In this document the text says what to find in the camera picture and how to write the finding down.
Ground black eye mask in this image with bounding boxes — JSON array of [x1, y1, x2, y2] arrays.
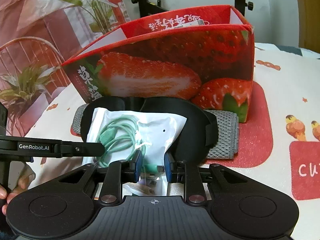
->
[[80, 96, 219, 165]]

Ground brown wooden door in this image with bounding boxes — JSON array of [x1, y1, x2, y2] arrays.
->
[[297, 0, 319, 53]]

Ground red strawberry cardboard box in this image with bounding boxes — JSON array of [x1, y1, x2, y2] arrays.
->
[[63, 5, 254, 122]]

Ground red white floral curtain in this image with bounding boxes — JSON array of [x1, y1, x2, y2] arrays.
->
[[1, 0, 129, 137]]

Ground patterned white tablecloth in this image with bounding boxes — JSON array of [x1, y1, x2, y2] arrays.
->
[[7, 49, 319, 239]]

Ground person left hand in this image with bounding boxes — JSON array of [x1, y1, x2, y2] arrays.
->
[[0, 164, 37, 216]]

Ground white bag green cable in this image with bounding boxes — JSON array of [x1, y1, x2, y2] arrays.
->
[[81, 107, 188, 197]]

